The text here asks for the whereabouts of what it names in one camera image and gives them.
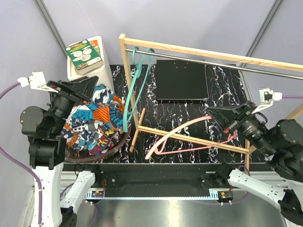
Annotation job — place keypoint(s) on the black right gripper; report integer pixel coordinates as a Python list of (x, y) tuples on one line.
[(227, 116)]

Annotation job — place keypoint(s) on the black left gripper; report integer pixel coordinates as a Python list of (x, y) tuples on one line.
[(84, 88)]

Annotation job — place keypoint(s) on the blue orange patterned shorts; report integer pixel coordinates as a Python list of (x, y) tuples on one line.
[(103, 112)]

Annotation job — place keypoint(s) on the pink foam hanger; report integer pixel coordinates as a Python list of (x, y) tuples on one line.
[(159, 145)]

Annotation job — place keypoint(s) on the comic print shorts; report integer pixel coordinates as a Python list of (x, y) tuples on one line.
[(102, 142)]

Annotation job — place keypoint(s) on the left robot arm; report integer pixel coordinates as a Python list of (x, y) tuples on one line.
[(47, 149)]

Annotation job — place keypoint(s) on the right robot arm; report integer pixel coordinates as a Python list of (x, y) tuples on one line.
[(283, 143)]

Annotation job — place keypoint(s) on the white rectangular bin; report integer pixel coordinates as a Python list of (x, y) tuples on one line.
[(104, 72)]

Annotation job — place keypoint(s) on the green box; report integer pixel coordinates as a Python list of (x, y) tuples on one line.
[(85, 55)]

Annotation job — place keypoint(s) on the black flat panel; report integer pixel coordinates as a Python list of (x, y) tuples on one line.
[(180, 80)]

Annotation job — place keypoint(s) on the black marble pattern mat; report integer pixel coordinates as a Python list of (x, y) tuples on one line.
[(225, 87)]

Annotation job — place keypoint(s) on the brown translucent plastic basket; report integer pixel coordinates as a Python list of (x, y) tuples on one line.
[(73, 156)]

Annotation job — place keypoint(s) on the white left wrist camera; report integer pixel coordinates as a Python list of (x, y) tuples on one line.
[(36, 81)]

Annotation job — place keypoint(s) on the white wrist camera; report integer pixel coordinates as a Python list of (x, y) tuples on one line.
[(267, 98), (36, 81)]

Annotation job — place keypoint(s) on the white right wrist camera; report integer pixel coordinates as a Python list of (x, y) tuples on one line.
[(267, 98)]

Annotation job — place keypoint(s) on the wooden clothes rack frame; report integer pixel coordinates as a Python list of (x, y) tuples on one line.
[(126, 76)]

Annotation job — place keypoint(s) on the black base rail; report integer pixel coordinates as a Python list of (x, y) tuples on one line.
[(155, 180)]

